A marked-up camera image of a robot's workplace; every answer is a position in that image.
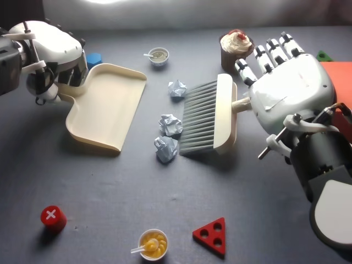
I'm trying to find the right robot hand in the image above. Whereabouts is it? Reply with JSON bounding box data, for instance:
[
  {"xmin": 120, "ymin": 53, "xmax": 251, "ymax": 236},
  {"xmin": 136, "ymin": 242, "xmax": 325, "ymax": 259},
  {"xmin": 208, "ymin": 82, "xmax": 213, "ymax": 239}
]
[{"xmin": 234, "ymin": 31, "xmax": 338, "ymax": 138}]

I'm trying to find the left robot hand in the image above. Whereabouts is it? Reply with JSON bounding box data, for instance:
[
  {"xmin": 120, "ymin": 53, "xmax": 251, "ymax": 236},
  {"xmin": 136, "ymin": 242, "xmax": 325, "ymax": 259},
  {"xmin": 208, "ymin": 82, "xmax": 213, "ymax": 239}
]
[{"xmin": 8, "ymin": 18, "xmax": 90, "ymax": 106}]

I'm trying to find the cream plastic dustpan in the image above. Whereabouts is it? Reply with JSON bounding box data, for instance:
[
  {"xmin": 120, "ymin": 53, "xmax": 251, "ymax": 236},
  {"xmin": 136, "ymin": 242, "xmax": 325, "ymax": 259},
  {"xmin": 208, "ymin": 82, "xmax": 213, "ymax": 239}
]
[{"xmin": 56, "ymin": 63, "xmax": 148, "ymax": 153}]

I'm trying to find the white paper ball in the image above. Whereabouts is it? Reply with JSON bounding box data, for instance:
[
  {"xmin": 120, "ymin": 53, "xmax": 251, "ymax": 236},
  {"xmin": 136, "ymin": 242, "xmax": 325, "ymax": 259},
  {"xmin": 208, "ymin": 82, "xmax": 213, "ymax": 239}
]
[
  {"xmin": 158, "ymin": 113, "xmax": 184, "ymax": 138},
  {"xmin": 153, "ymin": 135, "xmax": 179, "ymax": 164},
  {"xmin": 168, "ymin": 79, "xmax": 188, "ymax": 98}
]

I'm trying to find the green triangle block with holes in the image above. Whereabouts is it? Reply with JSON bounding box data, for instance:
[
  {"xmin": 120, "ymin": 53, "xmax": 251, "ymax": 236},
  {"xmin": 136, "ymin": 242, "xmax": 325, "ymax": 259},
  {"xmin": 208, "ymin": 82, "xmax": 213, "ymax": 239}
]
[{"xmin": 315, "ymin": 50, "xmax": 333, "ymax": 63}]

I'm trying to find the blue hexagonal block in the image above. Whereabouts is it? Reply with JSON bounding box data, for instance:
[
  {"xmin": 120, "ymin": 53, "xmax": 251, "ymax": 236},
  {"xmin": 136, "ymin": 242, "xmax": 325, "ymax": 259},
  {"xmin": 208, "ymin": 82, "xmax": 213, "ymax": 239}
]
[{"xmin": 86, "ymin": 52, "xmax": 104, "ymax": 68}]

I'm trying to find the orange box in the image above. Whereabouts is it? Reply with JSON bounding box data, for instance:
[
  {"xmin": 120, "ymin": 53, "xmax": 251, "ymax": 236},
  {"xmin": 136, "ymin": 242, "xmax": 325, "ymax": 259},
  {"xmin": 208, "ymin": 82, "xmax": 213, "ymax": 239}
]
[{"xmin": 318, "ymin": 60, "xmax": 352, "ymax": 142}]

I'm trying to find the toy chocolate cupcake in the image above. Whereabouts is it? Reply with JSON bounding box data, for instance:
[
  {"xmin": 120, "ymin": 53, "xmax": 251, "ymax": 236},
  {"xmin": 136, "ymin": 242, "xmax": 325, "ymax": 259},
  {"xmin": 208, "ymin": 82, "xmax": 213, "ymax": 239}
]
[{"xmin": 219, "ymin": 29, "xmax": 255, "ymax": 75}]

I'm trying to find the small blue-white bowl with spoon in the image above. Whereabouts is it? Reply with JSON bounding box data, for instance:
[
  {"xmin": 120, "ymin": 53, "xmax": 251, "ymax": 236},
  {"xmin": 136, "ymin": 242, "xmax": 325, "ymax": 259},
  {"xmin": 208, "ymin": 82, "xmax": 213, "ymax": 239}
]
[{"xmin": 143, "ymin": 47, "xmax": 170, "ymax": 69}]

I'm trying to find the grey table cloth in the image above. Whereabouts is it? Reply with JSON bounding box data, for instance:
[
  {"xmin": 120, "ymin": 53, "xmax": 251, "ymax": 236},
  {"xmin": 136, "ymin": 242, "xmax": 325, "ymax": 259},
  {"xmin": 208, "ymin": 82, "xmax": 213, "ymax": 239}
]
[{"xmin": 0, "ymin": 26, "xmax": 352, "ymax": 264}]

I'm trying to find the red cylinder with white cross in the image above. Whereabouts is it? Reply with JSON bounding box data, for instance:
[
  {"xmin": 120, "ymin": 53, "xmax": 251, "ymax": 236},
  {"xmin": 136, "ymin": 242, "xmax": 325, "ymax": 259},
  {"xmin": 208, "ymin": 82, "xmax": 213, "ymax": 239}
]
[{"xmin": 40, "ymin": 205, "xmax": 68, "ymax": 234}]

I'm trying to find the red triangle block with holes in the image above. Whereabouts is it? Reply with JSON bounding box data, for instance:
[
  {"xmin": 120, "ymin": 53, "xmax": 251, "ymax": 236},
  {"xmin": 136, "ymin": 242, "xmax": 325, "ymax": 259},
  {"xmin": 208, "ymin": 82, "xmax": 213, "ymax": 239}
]
[{"xmin": 191, "ymin": 217, "xmax": 226, "ymax": 259}]

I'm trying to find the white bowl with yellow food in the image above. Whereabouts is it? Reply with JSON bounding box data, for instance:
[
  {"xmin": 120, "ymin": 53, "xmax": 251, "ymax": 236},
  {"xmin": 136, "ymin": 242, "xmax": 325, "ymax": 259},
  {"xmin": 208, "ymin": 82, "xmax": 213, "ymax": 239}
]
[{"xmin": 130, "ymin": 228, "xmax": 168, "ymax": 261}]

